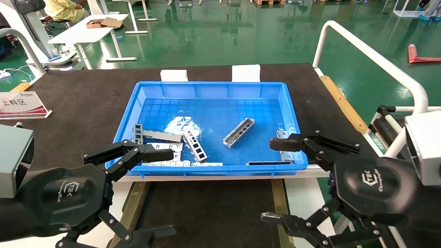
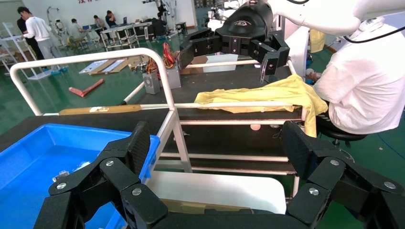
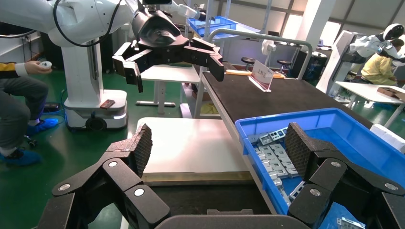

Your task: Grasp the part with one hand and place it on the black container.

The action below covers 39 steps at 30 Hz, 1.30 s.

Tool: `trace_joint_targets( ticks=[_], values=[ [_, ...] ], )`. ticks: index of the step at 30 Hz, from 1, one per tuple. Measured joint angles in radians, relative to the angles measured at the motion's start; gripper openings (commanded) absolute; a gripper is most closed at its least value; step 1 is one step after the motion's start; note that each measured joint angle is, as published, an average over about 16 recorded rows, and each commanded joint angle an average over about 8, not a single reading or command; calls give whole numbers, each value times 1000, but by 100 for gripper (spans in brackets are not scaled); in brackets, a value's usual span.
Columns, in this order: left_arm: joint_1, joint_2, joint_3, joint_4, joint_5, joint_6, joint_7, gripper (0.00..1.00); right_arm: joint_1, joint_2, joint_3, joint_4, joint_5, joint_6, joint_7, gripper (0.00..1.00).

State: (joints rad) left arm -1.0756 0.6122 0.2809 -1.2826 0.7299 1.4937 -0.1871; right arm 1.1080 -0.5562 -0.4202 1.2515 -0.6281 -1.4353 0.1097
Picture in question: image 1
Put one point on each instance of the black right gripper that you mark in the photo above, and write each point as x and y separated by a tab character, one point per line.
375	189

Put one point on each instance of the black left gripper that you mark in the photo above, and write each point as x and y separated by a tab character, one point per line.
65	199

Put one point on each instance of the grey metal channel bracket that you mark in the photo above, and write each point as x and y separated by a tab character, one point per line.
162	136
238	132
137	132
195	146

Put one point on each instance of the slotted flat metal plate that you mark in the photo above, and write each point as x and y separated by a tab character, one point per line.
172	146
287	155
177	156

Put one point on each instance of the thin grey metal strip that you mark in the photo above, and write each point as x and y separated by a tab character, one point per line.
172	164
206	164

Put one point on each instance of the long wooden edge strip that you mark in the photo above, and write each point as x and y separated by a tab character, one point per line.
342	103

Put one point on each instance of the black table mat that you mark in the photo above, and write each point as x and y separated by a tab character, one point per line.
86	103

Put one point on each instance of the white foam block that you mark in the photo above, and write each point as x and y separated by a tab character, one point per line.
246	73
174	75

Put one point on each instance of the blue plastic bin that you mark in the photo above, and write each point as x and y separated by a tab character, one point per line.
213	93

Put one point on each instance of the acrylic sign with red print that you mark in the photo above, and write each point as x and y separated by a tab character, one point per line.
20	105

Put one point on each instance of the short wooden edge strip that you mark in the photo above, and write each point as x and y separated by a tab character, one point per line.
20	87

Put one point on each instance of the red object on floor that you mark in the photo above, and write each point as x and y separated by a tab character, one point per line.
422	59

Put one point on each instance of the white background table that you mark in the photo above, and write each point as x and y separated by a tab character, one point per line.
82	32

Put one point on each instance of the open cardboard box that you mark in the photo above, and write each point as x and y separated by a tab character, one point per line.
103	23

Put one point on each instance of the white power strip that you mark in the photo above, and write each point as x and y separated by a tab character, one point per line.
4	73

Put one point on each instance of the white machine stand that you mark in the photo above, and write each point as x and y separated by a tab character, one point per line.
29	29

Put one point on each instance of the person in yellow coat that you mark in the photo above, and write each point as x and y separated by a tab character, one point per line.
62	8

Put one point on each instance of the person with blue shoe covers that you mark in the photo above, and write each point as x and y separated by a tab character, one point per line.
432	10

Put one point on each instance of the black metal frame bracket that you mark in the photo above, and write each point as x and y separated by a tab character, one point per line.
381	112

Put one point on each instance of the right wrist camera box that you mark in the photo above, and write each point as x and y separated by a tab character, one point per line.
425	148

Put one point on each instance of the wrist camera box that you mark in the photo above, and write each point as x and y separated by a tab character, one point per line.
12	158
425	148

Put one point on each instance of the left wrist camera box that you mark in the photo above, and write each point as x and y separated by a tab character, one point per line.
12	158

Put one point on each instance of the white tubular guard rail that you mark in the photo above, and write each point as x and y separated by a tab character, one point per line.
361	44

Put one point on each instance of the grey tubular guard rail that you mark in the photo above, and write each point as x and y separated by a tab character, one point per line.
24	39

